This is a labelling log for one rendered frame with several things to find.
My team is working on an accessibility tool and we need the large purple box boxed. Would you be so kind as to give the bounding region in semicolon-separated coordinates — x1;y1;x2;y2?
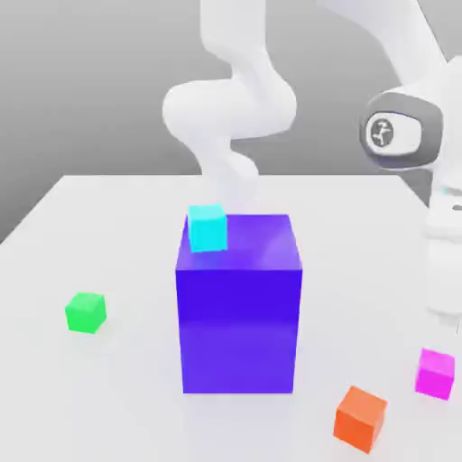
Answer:
174;213;304;395

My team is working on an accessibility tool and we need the small green cube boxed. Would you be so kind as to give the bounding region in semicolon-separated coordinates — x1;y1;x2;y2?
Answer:
64;291;108;336

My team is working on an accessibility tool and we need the small magenta cube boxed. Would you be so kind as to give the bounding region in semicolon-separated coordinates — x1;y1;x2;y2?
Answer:
413;347;457;402

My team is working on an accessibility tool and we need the small orange cube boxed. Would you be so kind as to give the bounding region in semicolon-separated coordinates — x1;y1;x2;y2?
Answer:
332;384;390;456

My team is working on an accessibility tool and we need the small cyan cube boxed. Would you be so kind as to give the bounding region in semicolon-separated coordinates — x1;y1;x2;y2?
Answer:
186;203;229;254

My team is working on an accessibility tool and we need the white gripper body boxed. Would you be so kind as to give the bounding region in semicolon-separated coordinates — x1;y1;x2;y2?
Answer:
424;230;462;317

